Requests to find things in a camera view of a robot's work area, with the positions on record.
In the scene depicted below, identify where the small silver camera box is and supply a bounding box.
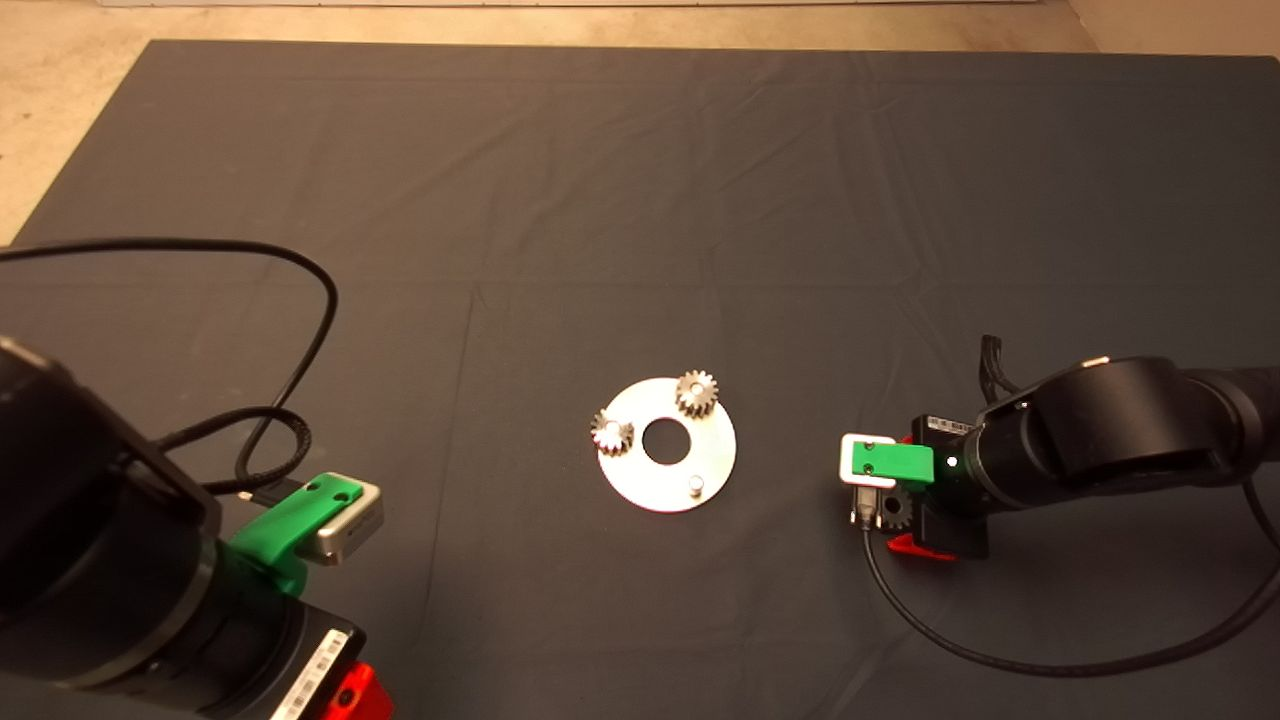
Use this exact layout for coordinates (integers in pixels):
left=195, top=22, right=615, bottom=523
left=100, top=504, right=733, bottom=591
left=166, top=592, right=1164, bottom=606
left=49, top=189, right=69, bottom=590
left=840, top=433, right=898, bottom=491
left=313, top=472, right=385, bottom=567

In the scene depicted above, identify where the dark grey table cloth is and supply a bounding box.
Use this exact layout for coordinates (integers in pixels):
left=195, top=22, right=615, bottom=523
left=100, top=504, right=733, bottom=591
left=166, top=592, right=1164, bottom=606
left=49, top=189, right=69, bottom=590
left=0, top=40, right=1280, bottom=720

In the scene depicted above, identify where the bright green camera mount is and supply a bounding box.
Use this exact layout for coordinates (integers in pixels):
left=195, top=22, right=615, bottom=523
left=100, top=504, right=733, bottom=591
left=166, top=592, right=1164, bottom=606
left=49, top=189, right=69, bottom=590
left=850, top=442, right=937, bottom=488
left=228, top=475, right=363, bottom=598

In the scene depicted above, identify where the smooth black camera cable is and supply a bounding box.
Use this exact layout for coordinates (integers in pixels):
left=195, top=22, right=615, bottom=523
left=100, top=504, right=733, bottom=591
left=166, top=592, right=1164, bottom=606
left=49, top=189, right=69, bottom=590
left=853, top=478, right=1280, bottom=679
left=0, top=238, right=339, bottom=486

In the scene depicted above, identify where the short black cable loop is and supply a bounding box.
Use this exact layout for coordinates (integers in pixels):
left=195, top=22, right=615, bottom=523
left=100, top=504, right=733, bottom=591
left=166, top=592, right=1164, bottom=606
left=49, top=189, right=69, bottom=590
left=980, top=334, right=1021, bottom=399

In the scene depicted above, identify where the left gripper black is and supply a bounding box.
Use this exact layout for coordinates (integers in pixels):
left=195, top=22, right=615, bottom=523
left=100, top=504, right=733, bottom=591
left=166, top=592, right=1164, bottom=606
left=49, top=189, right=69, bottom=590
left=190, top=590, right=394, bottom=720

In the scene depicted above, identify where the black braided cable sleeve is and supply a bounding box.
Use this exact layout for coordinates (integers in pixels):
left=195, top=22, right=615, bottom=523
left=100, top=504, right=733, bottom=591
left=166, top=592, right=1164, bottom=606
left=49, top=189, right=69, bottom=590
left=155, top=406, right=313, bottom=497

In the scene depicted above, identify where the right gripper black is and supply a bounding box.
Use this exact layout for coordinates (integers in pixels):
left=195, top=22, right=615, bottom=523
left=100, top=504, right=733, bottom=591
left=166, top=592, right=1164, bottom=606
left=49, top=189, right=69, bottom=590
left=886, top=415, right=993, bottom=563

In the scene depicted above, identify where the round metal carrier plate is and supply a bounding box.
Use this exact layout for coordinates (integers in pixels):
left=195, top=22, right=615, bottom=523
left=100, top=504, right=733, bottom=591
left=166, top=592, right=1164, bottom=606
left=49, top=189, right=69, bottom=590
left=597, top=376, right=738, bottom=514

